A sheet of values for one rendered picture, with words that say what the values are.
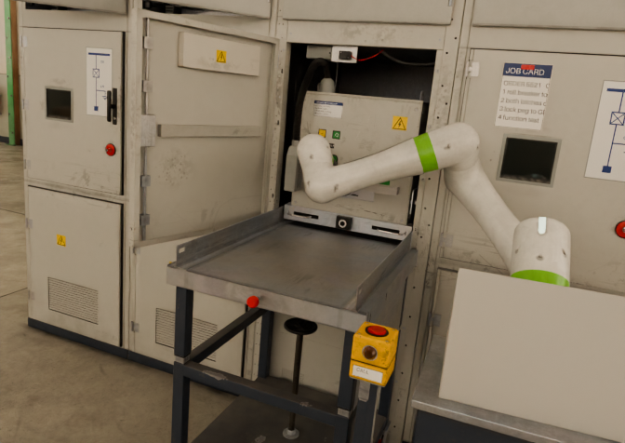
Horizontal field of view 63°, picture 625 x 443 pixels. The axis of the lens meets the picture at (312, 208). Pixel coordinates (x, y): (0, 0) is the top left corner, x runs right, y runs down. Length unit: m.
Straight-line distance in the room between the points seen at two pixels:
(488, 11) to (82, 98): 1.81
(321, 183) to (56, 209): 1.67
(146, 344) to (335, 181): 1.49
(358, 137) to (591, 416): 1.23
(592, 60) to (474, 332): 1.02
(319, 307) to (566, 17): 1.18
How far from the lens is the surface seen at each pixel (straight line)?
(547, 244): 1.30
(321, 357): 2.22
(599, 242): 1.90
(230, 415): 2.09
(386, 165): 1.52
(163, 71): 1.76
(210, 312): 2.38
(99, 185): 2.62
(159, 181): 1.79
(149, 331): 2.64
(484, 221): 1.57
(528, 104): 1.83
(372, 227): 2.00
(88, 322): 2.90
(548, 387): 1.21
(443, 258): 1.94
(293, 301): 1.38
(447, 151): 1.52
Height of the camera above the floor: 1.37
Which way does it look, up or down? 12 degrees down
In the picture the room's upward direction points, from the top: 5 degrees clockwise
